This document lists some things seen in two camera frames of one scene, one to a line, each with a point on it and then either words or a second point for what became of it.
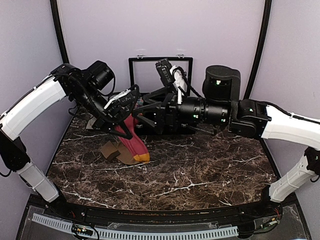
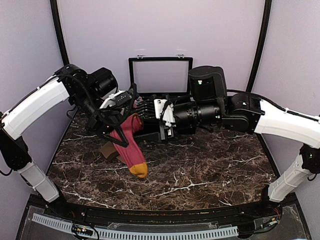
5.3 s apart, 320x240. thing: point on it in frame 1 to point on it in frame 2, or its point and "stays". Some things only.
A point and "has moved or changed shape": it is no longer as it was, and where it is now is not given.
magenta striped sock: [135, 146] has moved or changed shape
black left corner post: [56, 17] stays
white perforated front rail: [111, 234] stays
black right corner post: [263, 38] stays
